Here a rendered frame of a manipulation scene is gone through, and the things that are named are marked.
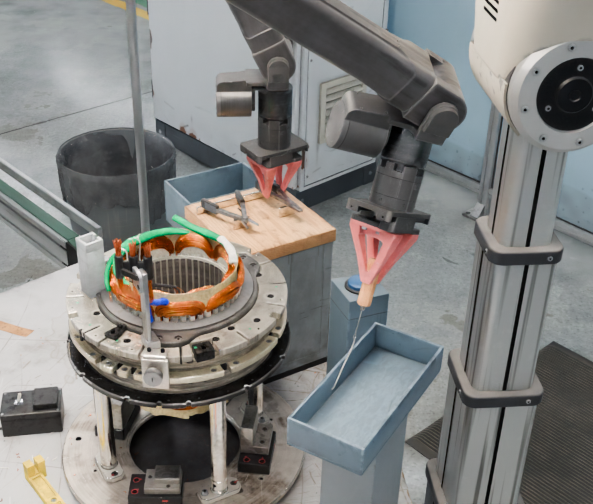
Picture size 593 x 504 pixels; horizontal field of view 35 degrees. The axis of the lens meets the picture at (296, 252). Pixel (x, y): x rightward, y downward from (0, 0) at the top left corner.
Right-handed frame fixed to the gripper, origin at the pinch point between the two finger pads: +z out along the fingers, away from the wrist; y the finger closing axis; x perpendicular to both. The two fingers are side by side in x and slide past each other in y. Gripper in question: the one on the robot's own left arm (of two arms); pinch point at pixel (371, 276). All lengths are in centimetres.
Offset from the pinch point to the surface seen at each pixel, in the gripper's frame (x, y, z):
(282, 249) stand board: -31.4, -24.2, 6.4
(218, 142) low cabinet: -211, -209, 14
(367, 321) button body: -14.5, -28.1, 13.0
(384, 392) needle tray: 0.3, -11.6, 16.9
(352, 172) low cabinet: -159, -238, 11
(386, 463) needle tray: 3.7, -11.5, 26.0
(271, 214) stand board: -39.5, -29.7, 2.5
